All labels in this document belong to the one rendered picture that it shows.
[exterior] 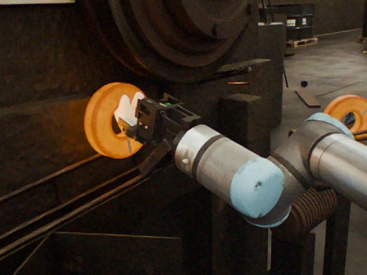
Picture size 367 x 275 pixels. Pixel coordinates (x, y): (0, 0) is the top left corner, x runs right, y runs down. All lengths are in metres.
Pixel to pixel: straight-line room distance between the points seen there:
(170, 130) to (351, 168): 0.31
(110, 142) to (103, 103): 0.08
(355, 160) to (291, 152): 0.14
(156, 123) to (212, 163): 0.14
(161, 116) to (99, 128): 0.14
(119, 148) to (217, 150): 0.27
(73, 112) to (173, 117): 0.23
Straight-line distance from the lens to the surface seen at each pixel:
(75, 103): 0.90
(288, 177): 0.77
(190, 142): 0.71
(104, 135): 0.86
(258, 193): 0.66
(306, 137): 0.78
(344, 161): 0.69
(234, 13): 0.96
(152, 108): 0.76
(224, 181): 0.67
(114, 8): 0.83
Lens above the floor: 1.04
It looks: 17 degrees down
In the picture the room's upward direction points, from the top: 2 degrees counter-clockwise
